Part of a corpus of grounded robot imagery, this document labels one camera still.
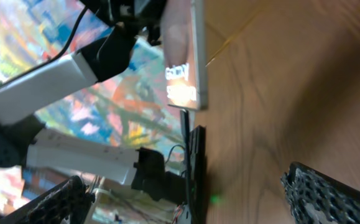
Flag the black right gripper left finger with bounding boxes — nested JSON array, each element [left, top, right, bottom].
[[0, 175, 95, 224]]

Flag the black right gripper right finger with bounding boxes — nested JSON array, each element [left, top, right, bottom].
[[281, 162, 360, 224]]

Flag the black charging cable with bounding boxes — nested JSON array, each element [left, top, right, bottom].
[[180, 108, 196, 224]]

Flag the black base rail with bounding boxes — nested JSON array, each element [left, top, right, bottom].
[[177, 126, 206, 224]]

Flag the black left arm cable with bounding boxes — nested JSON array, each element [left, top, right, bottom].
[[0, 6, 89, 97]]

